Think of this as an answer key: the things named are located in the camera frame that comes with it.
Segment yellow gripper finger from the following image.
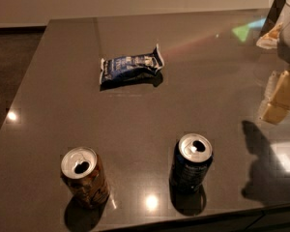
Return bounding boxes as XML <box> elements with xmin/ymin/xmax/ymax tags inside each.
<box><xmin>260</xmin><ymin>69</ymin><xmax>290</xmax><ymax>125</ymax></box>
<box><xmin>256</xmin><ymin>22</ymin><xmax>282</xmax><ymax>49</ymax></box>

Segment blue chip bag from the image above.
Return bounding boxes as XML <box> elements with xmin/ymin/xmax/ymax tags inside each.
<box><xmin>100</xmin><ymin>44</ymin><xmax>164</xmax><ymax>85</ymax></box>

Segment dark blue pepsi can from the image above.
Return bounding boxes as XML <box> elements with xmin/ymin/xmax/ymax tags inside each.
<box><xmin>169</xmin><ymin>133</ymin><xmax>214</xmax><ymax>193</ymax></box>

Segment orange soda can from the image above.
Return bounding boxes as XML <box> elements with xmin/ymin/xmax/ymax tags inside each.
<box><xmin>61</xmin><ymin>147</ymin><xmax>110</xmax><ymax>209</ymax></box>

